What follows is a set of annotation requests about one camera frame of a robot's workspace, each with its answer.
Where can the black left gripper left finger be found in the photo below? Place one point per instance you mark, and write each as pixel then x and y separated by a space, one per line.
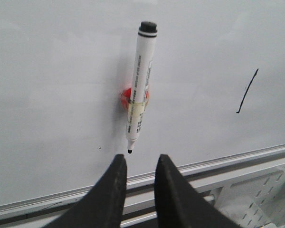
pixel 102 206

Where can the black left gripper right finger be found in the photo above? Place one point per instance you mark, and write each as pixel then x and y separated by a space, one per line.
pixel 178 204

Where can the red round magnet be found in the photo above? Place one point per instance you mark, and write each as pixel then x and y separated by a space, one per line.
pixel 125 98

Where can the white whiteboard marker pen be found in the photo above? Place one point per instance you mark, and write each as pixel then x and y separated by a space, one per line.
pixel 145 47

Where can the large white whiteboard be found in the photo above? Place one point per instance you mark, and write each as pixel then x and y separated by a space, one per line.
pixel 83 80

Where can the white perforated metal panel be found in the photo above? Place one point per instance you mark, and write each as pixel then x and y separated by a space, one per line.
pixel 255 202

